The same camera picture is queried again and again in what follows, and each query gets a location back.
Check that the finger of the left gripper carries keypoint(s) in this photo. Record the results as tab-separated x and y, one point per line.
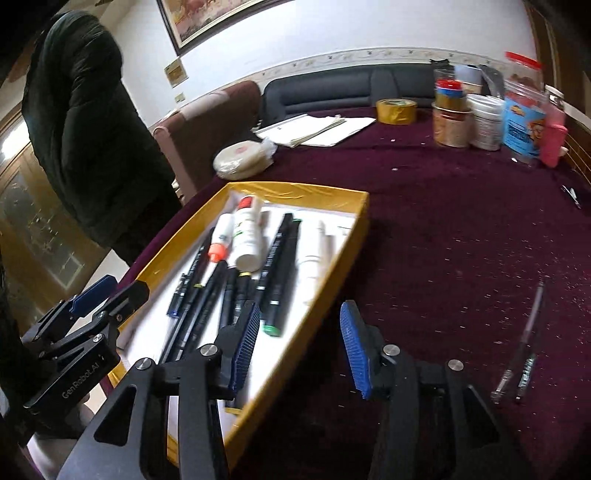
84	303
124	299

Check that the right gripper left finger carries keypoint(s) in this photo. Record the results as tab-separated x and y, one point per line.
161	421

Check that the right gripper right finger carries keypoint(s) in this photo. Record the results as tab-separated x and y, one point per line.
436	424

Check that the black marker blue cap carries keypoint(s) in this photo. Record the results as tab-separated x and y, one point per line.
183	294

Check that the black marker plain cap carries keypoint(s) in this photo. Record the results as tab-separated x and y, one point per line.
191	324

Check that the black marker pink cap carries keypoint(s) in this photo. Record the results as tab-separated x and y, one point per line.
228	298

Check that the white bottle orange cap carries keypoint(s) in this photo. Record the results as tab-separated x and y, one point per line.
221	238

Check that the white bottle red cap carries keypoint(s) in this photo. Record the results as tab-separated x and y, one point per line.
247	240

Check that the black marker light-blue cap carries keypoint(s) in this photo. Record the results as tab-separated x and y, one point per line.
272	259

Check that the black marker green cap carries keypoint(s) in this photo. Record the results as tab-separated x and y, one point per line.
274	299

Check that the white spray bottle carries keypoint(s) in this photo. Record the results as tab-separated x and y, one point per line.
315	247

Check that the black marker yellow-green cap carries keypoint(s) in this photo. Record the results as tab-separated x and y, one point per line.
242	292

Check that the wooden double door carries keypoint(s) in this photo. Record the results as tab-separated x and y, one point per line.
46	255

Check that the brown armchair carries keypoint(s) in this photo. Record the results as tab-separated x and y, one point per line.
192	135

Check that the purple velvet tablecloth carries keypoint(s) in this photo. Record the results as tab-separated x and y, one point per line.
458	241

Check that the person in black jacket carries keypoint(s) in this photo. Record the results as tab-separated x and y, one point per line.
99	157

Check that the wrapped round white cakes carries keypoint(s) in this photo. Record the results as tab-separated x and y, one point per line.
244	159

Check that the white paper stack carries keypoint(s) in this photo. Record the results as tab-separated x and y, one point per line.
310	131

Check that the black leather sofa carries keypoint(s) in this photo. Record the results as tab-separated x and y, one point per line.
353	87

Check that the metal nail clipper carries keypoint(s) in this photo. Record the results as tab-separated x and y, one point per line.
571	193

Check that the framed horse painting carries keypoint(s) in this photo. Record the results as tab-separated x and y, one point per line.
190	22

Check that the brown label glass jar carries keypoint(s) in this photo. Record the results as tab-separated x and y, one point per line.
452	128

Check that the yellow tape roll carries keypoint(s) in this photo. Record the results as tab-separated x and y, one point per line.
396	112

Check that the pink knitted sleeve flask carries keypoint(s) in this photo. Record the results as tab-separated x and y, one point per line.
554	130

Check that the white plastic jar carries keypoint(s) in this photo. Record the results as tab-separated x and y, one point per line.
486	131

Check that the stacked colourful tape rolls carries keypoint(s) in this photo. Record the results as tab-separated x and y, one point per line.
450	95

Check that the blue cartoon label jar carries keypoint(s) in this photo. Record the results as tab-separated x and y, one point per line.
524	121

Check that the red lid plastic jar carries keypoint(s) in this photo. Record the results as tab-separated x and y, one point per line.
524	70

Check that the wooden brick pattern cabinet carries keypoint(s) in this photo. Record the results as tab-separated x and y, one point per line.
561	32

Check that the small gold wall plaque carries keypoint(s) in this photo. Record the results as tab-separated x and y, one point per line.
175	73

